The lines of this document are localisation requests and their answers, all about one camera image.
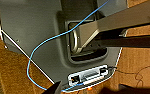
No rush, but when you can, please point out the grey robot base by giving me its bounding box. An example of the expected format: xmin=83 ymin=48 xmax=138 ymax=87
xmin=0 ymin=0 xmax=131 ymax=92

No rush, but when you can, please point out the thin black floor cord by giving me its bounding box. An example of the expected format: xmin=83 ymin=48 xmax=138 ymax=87
xmin=110 ymin=64 xmax=150 ymax=82

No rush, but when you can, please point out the blue cable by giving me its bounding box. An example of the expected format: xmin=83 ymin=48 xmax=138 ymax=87
xmin=25 ymin=0 xmax=112 ymax=93

